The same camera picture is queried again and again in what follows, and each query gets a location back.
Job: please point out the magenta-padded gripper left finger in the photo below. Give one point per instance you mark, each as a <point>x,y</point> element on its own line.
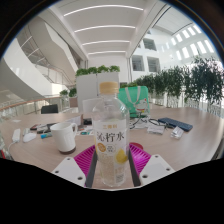
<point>71,171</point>

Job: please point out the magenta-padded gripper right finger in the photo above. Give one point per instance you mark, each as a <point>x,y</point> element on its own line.
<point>155,168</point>

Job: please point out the clear drink bottle yellow cap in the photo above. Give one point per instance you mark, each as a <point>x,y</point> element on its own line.
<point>110,126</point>

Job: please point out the flat round red coaster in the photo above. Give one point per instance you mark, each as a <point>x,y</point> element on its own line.
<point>137,145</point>

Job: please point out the white ceramic mug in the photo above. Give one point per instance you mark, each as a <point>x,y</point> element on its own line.
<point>63,136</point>

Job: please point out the white paper card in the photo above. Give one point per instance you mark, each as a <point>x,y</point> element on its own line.
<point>155,129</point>

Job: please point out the colourful sticker sheet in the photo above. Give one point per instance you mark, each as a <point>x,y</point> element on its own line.
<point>86,132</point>

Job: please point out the clear plastic packet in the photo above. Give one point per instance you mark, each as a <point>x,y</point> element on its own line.
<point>177,132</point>

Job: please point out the small teal tube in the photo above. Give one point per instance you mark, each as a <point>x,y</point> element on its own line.
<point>46,135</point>

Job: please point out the dark blue flat keyboard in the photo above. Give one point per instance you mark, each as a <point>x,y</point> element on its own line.
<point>175,124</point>

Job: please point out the black notebook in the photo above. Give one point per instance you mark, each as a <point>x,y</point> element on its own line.
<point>46,127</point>

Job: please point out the white computer mouse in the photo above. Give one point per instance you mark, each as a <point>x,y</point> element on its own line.
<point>29,137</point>

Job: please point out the small red black case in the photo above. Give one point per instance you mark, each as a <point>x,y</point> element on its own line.
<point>33,127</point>

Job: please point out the white power strip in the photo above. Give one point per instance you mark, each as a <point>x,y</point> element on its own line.
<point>16,135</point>

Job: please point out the black office chair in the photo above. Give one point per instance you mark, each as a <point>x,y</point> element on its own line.
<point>49,109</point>

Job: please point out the white office chair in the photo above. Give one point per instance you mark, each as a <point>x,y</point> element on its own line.
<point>88,106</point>

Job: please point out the green tote bag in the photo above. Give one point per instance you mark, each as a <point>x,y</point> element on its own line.
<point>131,100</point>

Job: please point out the white planter cabinet with plants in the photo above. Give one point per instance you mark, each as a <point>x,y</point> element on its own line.
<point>86,90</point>

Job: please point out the row of green potted plants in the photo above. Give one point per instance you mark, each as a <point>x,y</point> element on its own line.
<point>200,80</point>

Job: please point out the ceiling light strips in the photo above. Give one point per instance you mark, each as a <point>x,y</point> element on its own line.
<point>103,28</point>

